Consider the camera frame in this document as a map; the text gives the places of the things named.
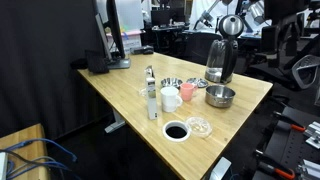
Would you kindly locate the pink mug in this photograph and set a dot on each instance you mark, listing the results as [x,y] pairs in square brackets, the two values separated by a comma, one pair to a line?
[186,93]

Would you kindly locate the white mug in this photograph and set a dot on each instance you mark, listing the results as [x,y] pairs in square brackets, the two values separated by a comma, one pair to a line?
[169,100]

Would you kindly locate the small silver strainer bowl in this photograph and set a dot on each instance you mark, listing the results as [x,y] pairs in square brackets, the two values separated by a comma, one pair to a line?
[171,82]

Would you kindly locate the small clear glass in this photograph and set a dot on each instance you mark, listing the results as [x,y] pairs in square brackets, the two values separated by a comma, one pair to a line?
[143,92]

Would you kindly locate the silver pot lid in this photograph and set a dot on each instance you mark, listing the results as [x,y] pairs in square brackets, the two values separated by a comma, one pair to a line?
[197,82]

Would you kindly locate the black computer mouse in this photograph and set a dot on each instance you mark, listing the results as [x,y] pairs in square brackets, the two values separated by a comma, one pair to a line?
[147,49]

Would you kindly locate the black flat device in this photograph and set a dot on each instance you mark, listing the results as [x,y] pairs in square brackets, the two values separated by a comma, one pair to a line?
[137,51]

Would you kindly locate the grey table leg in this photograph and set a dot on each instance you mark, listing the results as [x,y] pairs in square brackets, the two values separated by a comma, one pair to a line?
[116,123]

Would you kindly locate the white box with pink lid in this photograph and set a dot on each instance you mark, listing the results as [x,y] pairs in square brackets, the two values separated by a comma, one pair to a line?
[131,41]

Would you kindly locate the black keyboard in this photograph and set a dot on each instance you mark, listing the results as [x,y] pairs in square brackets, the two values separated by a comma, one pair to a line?
[96,63]

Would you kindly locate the background black monitor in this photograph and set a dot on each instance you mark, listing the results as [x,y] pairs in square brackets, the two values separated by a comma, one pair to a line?
[166,16]

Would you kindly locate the black computer monitor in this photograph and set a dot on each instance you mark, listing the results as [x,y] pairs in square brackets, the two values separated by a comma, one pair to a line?
[115,30]

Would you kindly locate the glass electric kettle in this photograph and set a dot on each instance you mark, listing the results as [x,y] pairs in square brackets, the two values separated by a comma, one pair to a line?
[230,56]

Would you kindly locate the black rounded object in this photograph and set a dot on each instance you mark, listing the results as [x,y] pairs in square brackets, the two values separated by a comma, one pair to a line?
[79,63]

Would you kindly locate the white grey device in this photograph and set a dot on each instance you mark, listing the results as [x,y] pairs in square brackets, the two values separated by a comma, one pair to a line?
[220,168]

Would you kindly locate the black office chair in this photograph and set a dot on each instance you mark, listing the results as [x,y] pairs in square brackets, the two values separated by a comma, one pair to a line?
[271,43]

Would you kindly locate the black curtain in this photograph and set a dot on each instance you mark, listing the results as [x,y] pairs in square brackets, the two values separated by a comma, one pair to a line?
[43,60]

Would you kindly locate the black perforated board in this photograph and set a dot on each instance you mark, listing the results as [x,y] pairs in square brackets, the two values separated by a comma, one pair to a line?
[286,146]

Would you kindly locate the grey mesh office chair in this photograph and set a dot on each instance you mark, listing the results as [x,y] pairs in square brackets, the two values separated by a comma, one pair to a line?
[305,71]

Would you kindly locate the white power strip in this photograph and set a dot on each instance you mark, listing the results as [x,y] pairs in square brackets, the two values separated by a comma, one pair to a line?
[2,165]

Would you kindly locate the aluminium bracket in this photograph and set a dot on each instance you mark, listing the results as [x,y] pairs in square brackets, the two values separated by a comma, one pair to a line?
[314,135]
[310,169]

